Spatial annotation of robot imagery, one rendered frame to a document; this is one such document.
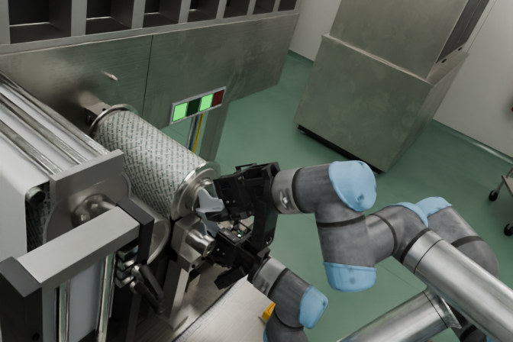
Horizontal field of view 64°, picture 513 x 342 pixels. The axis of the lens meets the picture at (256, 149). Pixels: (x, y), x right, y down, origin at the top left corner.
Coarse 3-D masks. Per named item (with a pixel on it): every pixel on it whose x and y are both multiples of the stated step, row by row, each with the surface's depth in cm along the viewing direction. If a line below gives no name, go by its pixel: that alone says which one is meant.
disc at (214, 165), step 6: (210, 162) 83; (216, 162) 85; (198, 168) 80; (204, 168) 82; (210, 168) 84; (216, 168) 86; (192, 174) 79; (186, 180) 78; (180, 186) 78; (186, 186) 80; (180, 192) 79; (174, 198) 78; (174, 204) 79; (174, 210) 80; (174, 216) 82; (180, 216) 84
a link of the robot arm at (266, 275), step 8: (264, 264) 88; (272, 264) 88; (280, 264) 89; (256, 272) 88; (264, 272) 87; (272, 272) 87; (280, 272) 87; (256, 280) 87; (264, 280) 86; (272, 280) 86; (256, 288) 88; (264, 288) 86
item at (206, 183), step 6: (204, 180) 83; (210, 180) 84; (198, 186) 82; (204, 186) 82; (210, 186) 84; (192, 192) 81; (210, 192) 85; (186, 198) 82; (192, 198) 81; (186, 204) 82; (192, 204) 81; (192, 210) 82
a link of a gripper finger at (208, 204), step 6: (198, 192) 78; (204, 192) 78; (198, 198) 79; (204, 198) 78; (210, 198) 77; (216, 198) 76; (204, 204) 79; (210, 204) 78; (216, 204) 77; (222, 204) 76; (198, 210) 81; (204, 210) 79; (210, 210) 78; (216, 210) 77; (204, 216) 79
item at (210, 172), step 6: (114, 114) 91; (96, 132) 89; (198, 174) 81; (204, 174) 83; (210, 174) 85; (216, 174) 87; (192, 180) 80; (198, 180) 82; (192, 186) 81; (186, 192) 80; (180, 198) 80; (180, 204) 81; (180, 210) 82; (186, 210) 84
